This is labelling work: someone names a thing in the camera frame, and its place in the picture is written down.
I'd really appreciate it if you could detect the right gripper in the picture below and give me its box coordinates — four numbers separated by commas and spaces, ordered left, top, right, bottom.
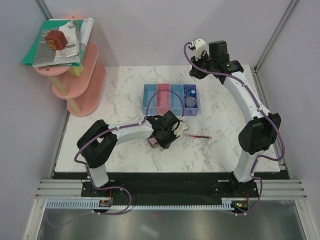
190, 51, 216, 80

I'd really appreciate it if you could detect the clear jar of paper clips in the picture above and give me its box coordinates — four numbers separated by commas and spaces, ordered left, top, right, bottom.
185, 96, 197, 108

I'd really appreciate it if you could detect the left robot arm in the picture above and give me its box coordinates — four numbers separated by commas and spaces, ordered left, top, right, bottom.
74, 110, 189, 197

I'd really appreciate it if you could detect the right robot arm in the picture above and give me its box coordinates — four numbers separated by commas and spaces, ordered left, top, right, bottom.
183, 38, 283, 197

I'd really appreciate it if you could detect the pink glue stick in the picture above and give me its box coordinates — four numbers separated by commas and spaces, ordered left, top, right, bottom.
147, 137, 158, 148

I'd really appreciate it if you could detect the sky blue drawer box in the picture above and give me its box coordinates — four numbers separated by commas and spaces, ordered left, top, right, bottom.
170, 84, 184, 116

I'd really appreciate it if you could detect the purple drawer box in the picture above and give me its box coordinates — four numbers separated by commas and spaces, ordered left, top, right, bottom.
183, 84, 200, 116

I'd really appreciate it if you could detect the red pen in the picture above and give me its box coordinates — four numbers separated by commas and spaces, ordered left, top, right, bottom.
186, 134, 212, 139

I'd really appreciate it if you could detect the pink drawer box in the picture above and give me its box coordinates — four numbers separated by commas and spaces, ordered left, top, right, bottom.
156, 83, 171, 115

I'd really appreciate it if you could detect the light blue drawer box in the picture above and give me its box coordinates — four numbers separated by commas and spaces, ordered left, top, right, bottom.
141, 84, 157, 116

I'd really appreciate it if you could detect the pink tiered shelf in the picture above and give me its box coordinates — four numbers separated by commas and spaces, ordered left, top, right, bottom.
33, 15, 106, 117

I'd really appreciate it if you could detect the grey manual booklet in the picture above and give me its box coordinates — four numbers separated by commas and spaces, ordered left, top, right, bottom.
32, 23, 80, 68

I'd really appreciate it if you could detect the red brown cube box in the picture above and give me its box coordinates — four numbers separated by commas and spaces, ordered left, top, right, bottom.
45, 30, 68, 51

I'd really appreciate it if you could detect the green folder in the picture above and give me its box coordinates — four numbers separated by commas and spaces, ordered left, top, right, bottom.
21, 19, 85, 67

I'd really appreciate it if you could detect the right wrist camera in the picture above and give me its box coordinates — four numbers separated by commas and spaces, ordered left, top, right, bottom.
188, 38, 207, 61

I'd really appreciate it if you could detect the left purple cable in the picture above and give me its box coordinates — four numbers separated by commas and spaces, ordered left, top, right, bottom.
46, 90, 186, 228

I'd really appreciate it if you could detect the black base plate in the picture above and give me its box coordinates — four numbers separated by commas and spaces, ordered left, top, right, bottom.
52, 171, 291, 207

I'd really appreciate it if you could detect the white cable duct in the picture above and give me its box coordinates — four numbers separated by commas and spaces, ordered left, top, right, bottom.
45, 199, 242, 211

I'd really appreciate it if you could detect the aluminium rail frame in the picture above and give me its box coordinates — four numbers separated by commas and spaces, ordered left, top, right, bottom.
24, 107, 312, 240

